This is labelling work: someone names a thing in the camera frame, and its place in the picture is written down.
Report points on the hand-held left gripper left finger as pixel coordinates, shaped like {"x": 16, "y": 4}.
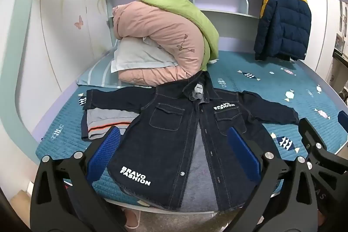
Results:
{"x": 106, "y": 150}

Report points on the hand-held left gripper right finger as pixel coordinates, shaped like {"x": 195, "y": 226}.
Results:
{"x": 244, "y": 151}

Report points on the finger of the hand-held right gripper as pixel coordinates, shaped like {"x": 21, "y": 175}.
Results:
{"x": 312, "y": 137}
{"x": 343, "y": 118}

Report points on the dark navy jeans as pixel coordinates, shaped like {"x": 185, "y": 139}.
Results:
{"x": 163, "y": 145}

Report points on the grey garment with orange stripe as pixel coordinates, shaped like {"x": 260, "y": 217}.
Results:
{"x": 103, "y": 117}

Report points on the teal quilted bedspread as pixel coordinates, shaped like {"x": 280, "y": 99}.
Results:
{"x": 258, "y": 90}

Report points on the white slipper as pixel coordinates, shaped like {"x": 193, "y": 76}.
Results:
{"x": 132, "y": 218}

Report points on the striped light blue pillow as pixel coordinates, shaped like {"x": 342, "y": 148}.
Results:
{"x": 95, "y": 74}

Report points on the white pillow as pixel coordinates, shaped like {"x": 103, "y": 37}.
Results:
{"x": 136, "y": 55}

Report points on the yellow and navy puffer jacket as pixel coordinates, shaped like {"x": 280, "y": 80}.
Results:
{"x": 282, "y": 22}

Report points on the wardrobe with butterfly print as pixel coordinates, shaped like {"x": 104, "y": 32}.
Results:
{"x": 54, "y": 31}

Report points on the pink quilt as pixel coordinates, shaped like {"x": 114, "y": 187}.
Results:
{"x": 163, "y": 31}

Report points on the green quilt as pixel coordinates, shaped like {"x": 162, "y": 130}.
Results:
{"x": 174, "y": 1}

